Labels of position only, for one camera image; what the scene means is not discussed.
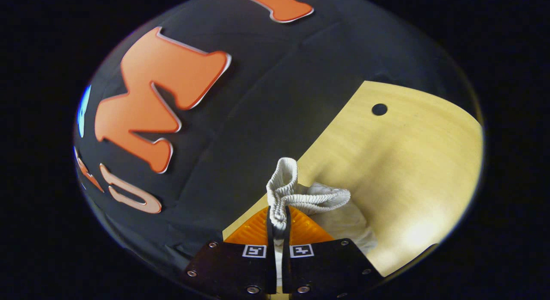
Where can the black backdrop cloth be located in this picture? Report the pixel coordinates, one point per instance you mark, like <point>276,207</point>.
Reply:
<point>258,119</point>

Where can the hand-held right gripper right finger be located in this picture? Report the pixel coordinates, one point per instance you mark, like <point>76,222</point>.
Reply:
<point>326,270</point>

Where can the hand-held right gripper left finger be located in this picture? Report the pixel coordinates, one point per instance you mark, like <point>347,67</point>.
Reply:
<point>236,270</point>

